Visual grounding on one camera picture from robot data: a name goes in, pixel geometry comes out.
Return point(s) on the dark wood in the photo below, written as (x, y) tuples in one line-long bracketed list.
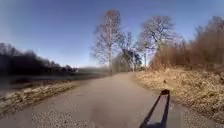
[(20, 63)]

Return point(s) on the dark open field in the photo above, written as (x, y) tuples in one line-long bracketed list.
[(40, 78)]

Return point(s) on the dry grass verge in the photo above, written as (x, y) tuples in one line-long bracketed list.
[(30, 95), (186, 86)]

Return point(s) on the dark evergreen tree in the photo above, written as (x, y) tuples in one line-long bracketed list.
[(129, 57)]

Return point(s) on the grey asphalt path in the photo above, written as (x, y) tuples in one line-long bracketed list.
[(100, 103)]

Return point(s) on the large bare tree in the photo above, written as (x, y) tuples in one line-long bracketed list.
[(157, 31)]

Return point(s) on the bare birch tree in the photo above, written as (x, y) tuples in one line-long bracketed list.
[(110, 50)]

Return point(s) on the brown bare thicket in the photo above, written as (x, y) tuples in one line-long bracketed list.
[(206, 46)]

